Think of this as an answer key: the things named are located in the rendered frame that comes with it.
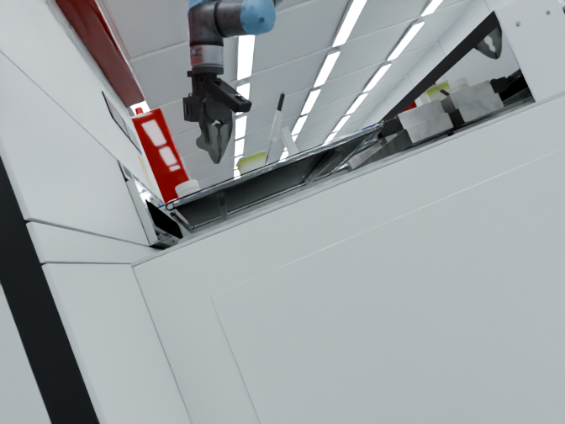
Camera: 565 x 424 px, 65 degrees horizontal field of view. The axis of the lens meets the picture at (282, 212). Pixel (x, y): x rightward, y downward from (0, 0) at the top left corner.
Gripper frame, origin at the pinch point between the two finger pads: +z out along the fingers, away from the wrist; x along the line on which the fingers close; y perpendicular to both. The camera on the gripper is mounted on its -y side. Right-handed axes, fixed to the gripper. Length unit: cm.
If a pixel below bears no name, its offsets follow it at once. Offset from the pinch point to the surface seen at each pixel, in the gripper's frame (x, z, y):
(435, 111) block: -6.0, -9.2, -47.6
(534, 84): 4, -12, -64
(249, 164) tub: -15.1, 3.0, 4.6
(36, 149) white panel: 58, -7, -44
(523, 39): 3, -18, -62
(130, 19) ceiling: -136, -84, 233
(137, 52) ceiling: -164, -67, 269
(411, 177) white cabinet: 25, -2, -57
